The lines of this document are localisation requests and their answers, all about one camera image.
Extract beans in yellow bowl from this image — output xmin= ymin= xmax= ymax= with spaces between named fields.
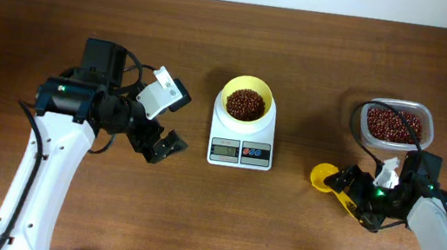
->
xmin=226 ymin=89 xmax=266 ymax=122

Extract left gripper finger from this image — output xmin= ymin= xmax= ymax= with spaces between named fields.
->
xmin=162 ymin=130 xmax=188 ymax=154
xmin=144 ymin=142 xmax=181 ymax=164

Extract yellow bowl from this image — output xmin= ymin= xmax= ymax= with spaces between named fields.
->
xmin=220 ymin=76 xmax=274 ymax=123

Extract white digital kitchen scale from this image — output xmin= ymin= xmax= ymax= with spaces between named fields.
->
xmin=207 ymin=93 xmax=277 ymax=171

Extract red adzuki beans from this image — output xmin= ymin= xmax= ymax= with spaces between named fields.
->
xmin=366 ymin=107 xmax=422 ymax=144

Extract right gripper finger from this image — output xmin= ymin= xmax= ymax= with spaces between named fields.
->
xmin=358 ymin=209 xmax=385 ymax=234
xmin=324 ymin=165 xmax=361 ymax=193

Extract yellow measuring scoop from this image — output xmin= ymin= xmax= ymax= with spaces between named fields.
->
xmin=310 ymin=162 xmax=357 ymax=219

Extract clear plastic container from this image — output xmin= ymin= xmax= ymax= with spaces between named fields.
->
xmin=360 ymin=98 xmax=434 ymax=152

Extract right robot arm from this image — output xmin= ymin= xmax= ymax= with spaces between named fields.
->
xmin=310 ymin=150 xmax=447 ymax=250

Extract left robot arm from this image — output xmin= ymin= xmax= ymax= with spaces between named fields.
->
xmin=0 ymin=38 xmax=191 ymax=250

